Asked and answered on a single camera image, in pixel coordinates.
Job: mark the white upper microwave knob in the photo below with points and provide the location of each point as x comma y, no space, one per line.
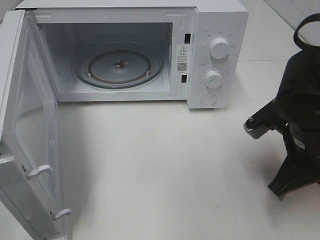
219,47

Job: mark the white microwave knob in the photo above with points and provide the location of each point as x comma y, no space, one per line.
213,79
219,47

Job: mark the white lower microwave knob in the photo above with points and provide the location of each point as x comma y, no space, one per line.
213,79

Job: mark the round microwave door button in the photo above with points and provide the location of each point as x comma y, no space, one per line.
209,99

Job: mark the white microwave door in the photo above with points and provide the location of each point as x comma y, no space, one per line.
31,180

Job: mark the white microwave oven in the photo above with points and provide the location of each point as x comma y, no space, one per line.
182,29

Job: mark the glass microwave turntable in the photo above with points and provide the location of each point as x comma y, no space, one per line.
119,65

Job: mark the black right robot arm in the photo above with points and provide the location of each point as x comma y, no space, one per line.
300,83

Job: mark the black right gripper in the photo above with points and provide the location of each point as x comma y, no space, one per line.
301,166

